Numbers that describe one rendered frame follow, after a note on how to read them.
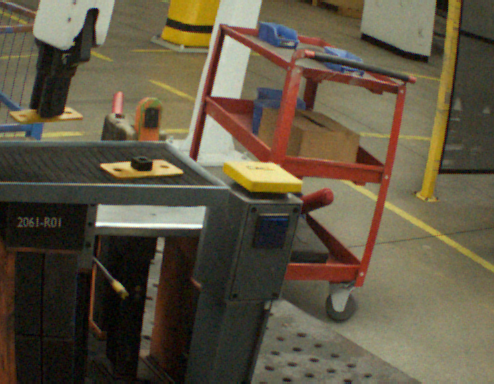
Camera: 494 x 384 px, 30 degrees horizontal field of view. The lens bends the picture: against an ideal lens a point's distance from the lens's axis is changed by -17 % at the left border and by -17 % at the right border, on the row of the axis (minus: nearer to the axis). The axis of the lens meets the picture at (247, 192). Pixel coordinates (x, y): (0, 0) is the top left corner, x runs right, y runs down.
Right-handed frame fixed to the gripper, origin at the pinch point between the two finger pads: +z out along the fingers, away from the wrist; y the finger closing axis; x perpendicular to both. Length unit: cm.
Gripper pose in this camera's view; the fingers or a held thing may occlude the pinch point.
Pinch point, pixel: (49, 92)
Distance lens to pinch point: 95.5
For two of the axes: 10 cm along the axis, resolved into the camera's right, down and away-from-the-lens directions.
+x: -7.6, 0.4, -6.4
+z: -2.0, 9.4, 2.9
